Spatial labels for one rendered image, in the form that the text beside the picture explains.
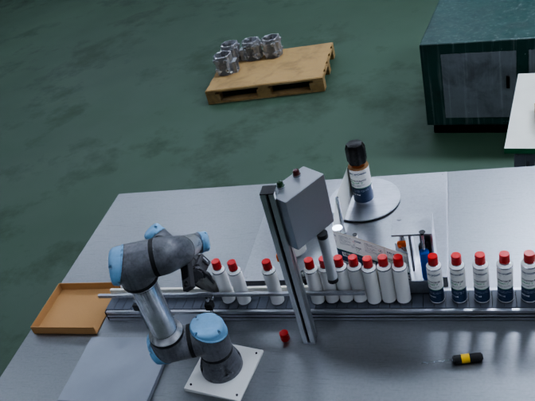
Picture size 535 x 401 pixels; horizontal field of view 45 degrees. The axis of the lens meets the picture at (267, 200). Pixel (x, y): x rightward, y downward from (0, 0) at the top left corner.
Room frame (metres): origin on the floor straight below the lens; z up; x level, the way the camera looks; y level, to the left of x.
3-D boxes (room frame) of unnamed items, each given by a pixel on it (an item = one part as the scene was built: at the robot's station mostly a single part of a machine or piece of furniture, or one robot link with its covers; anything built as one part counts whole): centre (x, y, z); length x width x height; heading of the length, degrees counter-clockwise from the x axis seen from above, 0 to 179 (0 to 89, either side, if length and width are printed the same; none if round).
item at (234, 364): (1.60, 0.32, 0.89); 0.15 x 0.15 x 0.10
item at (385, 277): (1.66, -0.32, 0.98); 0.05 x 0.05 x 0.20
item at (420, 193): (2.14, -0.30, 0.86); 0.80 x 0.67 x 0.05; 68
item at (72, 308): (2.14, 0.90, 0.85); 0.30 x 0.26 x 0.04; 68
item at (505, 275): (1.51, -0.69, 0.98); 0.05 x 0.05 x 0.20
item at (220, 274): (1.89, 0.25, 0.98); 0.05 x 0.05 x 0.20
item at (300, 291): (1.62, -0.01, 1.17); 0.04 x 0.04 x 0.67; 68
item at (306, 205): (1.66, -0.09, 1.38); 0.17 x 0.10 x 0.19; 123
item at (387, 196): (2.27, -0.41, 0.89); 0.31 x 0.31 x 0.01
